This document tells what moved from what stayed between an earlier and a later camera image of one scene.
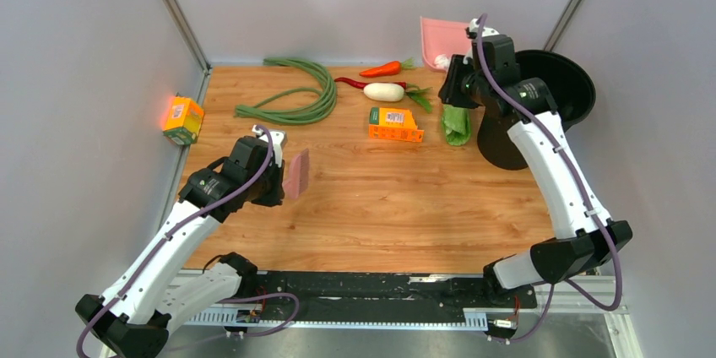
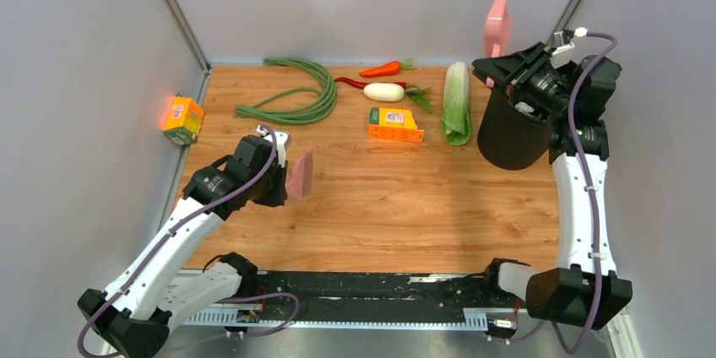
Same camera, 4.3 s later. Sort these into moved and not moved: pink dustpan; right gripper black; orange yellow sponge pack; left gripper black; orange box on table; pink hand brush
Moved: pink dustpan; right gripper black
Not moved: pink hand brush; orange yellow sponge pack; orange box on table; left gripper black
